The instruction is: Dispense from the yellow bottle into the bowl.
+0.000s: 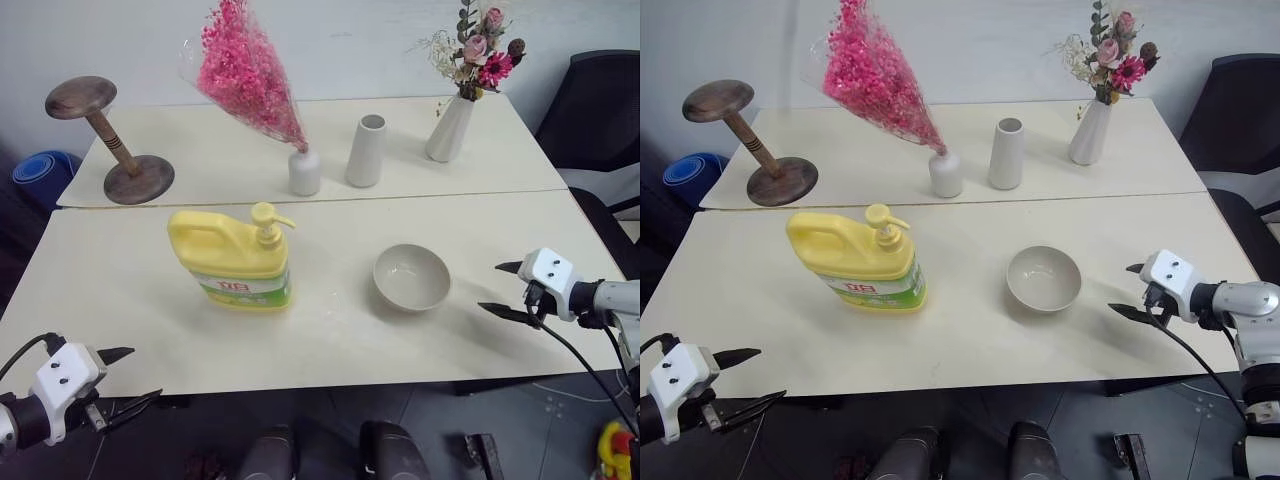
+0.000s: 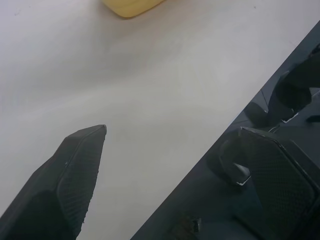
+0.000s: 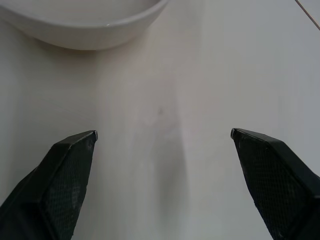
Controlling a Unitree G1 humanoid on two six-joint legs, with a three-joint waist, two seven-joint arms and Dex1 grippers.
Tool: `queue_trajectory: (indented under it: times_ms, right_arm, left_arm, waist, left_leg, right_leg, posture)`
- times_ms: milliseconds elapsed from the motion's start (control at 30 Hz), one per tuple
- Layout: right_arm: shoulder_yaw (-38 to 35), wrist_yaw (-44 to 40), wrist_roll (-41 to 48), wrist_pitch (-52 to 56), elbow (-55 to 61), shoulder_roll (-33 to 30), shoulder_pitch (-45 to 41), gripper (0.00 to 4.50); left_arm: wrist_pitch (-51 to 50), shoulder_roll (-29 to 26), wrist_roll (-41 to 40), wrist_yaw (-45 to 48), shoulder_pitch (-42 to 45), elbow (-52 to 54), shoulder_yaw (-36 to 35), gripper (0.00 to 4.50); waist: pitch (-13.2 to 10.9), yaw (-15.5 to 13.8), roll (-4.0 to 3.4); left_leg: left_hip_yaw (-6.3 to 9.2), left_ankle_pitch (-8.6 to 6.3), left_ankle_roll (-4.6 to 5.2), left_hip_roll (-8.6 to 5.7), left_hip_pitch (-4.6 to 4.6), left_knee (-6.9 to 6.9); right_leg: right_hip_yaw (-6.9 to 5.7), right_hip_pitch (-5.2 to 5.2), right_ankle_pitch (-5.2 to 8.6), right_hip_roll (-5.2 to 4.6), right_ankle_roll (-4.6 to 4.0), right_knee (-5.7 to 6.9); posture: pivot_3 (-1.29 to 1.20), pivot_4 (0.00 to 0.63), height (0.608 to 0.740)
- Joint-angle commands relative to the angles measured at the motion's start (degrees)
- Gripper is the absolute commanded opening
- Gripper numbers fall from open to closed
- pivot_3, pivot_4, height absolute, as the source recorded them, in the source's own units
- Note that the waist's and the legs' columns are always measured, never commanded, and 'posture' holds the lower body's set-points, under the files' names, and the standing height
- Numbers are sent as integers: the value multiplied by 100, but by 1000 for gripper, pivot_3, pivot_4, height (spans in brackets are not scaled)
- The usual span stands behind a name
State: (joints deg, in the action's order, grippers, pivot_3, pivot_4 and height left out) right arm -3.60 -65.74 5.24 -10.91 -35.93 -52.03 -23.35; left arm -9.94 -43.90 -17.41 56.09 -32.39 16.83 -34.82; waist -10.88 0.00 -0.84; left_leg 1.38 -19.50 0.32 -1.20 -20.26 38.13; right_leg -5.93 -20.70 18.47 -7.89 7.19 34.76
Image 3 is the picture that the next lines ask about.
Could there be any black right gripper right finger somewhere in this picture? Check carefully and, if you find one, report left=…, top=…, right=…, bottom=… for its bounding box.
left=230, top=127, right=320, bottom=240

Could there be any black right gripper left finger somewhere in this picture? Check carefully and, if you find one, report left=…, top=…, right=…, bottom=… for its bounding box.
left=0, top=129, right=99, bottom=240

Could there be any white ceramic bowl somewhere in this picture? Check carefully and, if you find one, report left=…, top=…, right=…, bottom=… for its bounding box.
left=0, top=0, right=170, bottom=51

